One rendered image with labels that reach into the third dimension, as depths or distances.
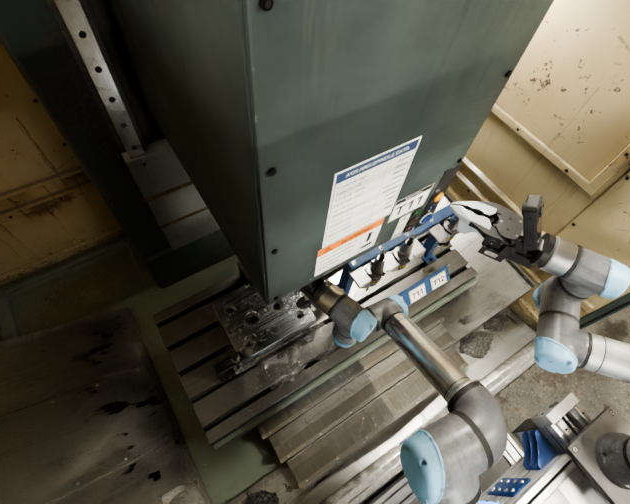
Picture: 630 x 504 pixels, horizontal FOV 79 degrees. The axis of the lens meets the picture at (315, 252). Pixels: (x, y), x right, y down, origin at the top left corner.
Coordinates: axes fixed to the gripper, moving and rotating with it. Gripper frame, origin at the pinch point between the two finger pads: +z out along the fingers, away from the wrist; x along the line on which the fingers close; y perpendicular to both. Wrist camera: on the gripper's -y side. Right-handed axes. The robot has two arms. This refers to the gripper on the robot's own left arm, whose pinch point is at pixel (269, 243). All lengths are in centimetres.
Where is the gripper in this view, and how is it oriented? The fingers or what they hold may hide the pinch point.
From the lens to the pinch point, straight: 104.7
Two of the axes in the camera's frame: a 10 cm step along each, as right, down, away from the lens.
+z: -7.5, -6.0, 2.8
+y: -0.9, 5.0, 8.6
